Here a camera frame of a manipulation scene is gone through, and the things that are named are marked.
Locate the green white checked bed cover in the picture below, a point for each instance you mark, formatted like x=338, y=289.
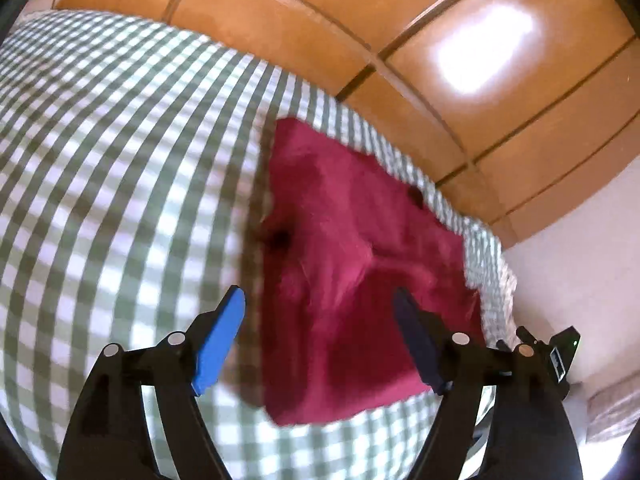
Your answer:
x=125, y=210

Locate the dark red knitted cardigan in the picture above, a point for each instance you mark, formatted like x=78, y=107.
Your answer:
x=340, y=260

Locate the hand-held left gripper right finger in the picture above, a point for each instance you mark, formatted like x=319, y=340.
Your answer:
x=420, y=347

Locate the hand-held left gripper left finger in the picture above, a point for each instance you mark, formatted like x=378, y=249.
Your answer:
x=220, y=347

